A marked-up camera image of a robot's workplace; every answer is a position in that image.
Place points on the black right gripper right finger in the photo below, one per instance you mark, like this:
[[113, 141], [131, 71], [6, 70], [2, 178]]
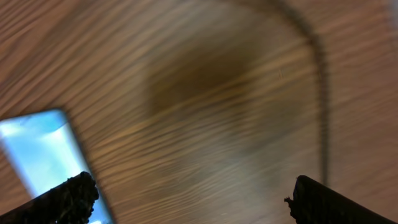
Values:
[[315, 203]]

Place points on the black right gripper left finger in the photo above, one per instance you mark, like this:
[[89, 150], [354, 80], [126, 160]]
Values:
[[68, 203]]

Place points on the blue screen smartphone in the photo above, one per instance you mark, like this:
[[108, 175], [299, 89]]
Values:
[[45, 153]]

